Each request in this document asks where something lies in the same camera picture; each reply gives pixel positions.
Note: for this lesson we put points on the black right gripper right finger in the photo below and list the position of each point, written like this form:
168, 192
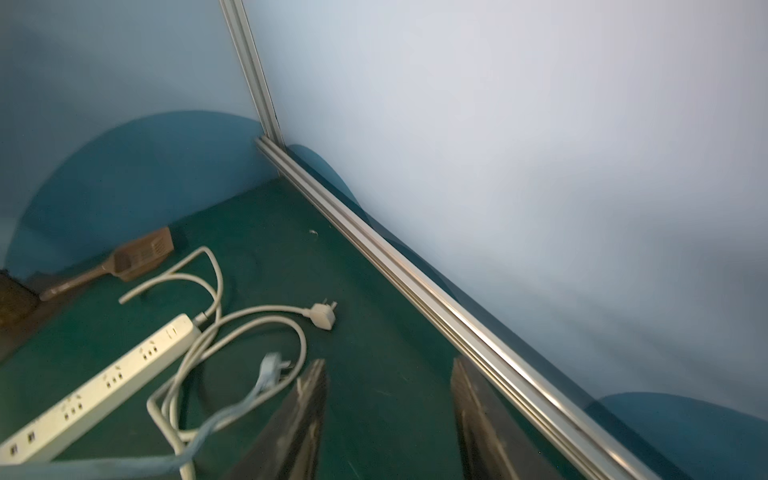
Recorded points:
491, 443

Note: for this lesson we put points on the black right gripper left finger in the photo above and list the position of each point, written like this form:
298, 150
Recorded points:
288, 447

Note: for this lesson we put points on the white power strip usb ports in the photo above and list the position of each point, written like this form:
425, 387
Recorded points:
188, 341

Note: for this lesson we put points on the black slotted spatula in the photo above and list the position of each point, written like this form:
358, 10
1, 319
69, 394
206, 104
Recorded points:
127, 262

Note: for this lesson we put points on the pink cherry blossom tree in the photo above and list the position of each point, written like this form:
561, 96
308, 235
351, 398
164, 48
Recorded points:
17, 301

